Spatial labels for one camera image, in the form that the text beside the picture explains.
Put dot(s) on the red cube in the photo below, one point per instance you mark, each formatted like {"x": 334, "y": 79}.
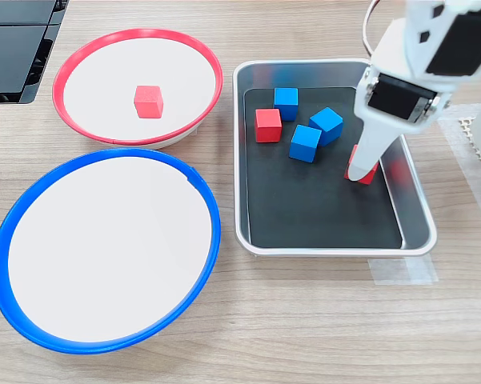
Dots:
{"x": 268, "y": 125}
{"x": 148, "y": 102}
{"x": 371, "y": 175}

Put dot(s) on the blue cube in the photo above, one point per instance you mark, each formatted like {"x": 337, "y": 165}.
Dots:
{"x": 304, "y": 144}
{"x": 286, "y": 102}
{"x": 326, "y": 123}

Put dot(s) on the steel tray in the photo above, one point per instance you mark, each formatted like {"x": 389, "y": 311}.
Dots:
{"x": 414, "y": 220}

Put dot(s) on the pale perforated plate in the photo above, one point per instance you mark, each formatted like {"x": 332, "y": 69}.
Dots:
{"x": 466, "y": 123}

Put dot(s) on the black mat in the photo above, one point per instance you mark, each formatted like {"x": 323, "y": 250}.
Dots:
{"x": 304, "y": 216}

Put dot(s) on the clear tape strip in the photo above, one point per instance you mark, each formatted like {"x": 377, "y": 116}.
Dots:
{"x": 404, "y": 271}
{"x": 464, "y": 172}

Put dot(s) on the blue-rimmed white plate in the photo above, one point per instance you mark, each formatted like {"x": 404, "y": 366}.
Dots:
{"x": 144, "y": 240}

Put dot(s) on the red-rimmed white plate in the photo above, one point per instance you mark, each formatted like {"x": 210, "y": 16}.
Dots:
{"x": 104, "y": 60}

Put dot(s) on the black electronic device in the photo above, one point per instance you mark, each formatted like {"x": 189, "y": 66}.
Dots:
{"x": 12, "y": 56}

